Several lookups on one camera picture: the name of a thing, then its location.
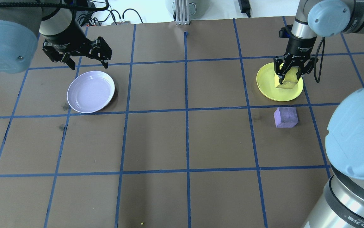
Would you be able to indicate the yellow plate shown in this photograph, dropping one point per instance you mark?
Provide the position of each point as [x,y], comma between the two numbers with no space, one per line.
[267,85]

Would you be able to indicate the lavender plate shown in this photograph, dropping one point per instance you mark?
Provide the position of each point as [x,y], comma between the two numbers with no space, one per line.
[90,93]

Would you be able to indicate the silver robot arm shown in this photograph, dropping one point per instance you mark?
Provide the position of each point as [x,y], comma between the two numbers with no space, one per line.
[1,44]
[355,136]

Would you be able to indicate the yellow foam block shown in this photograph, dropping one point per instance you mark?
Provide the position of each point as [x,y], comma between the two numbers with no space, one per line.
[291,77]

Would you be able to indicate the purple foam block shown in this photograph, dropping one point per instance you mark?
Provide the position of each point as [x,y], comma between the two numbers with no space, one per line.
[285,117]

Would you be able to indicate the black power adapter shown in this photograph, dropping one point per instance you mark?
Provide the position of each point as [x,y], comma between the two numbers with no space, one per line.
[244,6]

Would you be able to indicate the aluminium extrusion post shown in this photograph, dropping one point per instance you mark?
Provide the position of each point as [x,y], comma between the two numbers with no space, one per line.
[182,12]

